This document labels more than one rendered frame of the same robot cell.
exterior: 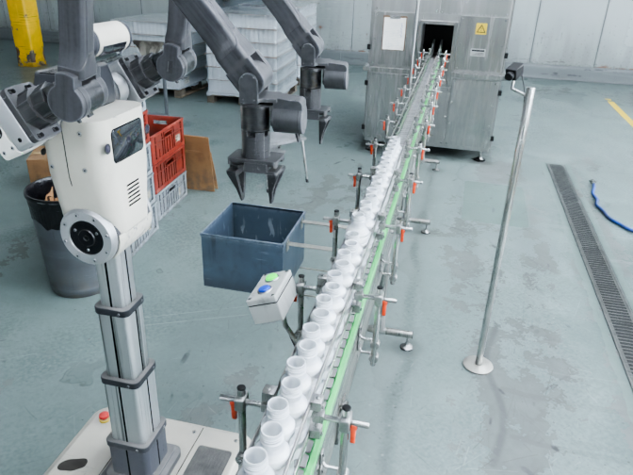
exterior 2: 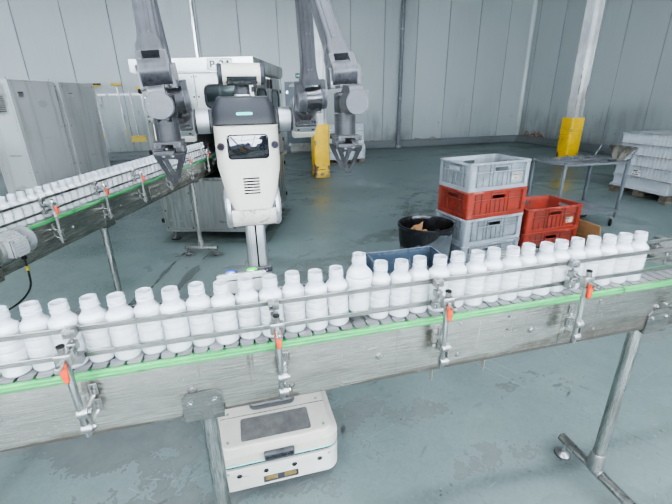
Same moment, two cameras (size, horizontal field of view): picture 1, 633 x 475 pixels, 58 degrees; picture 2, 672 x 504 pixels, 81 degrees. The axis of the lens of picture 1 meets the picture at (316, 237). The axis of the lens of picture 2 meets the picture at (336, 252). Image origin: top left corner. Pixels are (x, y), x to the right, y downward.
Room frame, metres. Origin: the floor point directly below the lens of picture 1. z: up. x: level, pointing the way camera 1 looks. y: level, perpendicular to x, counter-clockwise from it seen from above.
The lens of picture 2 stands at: (1.02, -0.95, 1.58)
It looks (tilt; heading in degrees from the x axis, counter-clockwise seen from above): 21 degrees down; 63
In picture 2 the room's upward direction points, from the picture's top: 1 degrees counter-clockwise
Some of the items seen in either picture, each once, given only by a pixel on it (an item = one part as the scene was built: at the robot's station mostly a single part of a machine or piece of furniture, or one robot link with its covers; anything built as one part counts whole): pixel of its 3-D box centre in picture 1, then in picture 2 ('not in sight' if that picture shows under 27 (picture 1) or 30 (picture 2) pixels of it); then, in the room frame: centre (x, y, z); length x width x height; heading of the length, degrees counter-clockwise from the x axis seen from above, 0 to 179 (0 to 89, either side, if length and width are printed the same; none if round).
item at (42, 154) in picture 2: not in sight; (34, 151); (-0.17, 6.14, 0.96); 0.82 x 0.50 x 1.91; 59
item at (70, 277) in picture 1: (75, 237); (423, 259); (3.05, 1.43, 0.32); 0.45 x 0.45 x 0.64
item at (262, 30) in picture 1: (253, 54); not in sight; (8.49, 0.98, 0.59); 1.24 x 1.03 x 1.17; 170
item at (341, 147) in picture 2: (316, 126); (347, 154); (1.55, 0.01, 1.44); 0.07 x 0.07 x 0.09; 77
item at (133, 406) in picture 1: (135, 417); not in sight; (1.43, 0.57, 0.49); 0.13 x 0.13 x 0.40; 77
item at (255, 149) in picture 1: (255, 146); (168, 132); (1.12, 0.13, 1.51); 0.10 x 0.07 x 0.07; 78
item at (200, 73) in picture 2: not in sight; (225, 149); (2.15, 4.36, 1.00); 1.60 x 1.30 x 2.00; 59
